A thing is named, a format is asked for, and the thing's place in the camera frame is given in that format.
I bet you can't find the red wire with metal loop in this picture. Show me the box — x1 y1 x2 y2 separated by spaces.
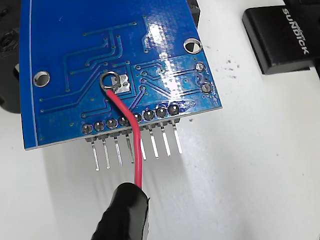
99 71 144 190

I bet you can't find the blue circuit board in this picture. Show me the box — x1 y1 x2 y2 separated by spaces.
19 0 224 172

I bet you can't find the black device with white lettering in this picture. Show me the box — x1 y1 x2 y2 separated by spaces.
241 0 320 76

